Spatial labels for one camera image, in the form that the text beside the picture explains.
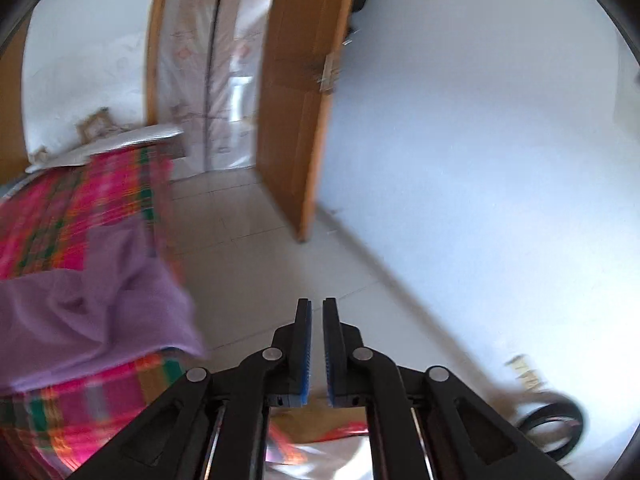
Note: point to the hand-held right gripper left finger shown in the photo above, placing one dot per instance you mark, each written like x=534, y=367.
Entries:
x=304, y=365

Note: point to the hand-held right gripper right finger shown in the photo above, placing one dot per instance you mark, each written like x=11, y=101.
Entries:
x=330, y=365

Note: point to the purple fleece pants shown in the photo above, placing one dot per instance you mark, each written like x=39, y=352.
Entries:
x=75, y=310

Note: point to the wooden door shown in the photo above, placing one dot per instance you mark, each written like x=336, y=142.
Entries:
x=295, y=110

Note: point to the silver foil mat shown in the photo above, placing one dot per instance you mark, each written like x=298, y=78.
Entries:
x=125, y=140

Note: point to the pink green plaid bed sheet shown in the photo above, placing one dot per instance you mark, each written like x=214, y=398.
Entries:
x=60, y=200

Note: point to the clear plastic door curtain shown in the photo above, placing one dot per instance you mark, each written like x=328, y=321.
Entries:
x=210, y=85

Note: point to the labelled cardboard box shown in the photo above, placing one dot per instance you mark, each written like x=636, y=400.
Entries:
x=97, y=125

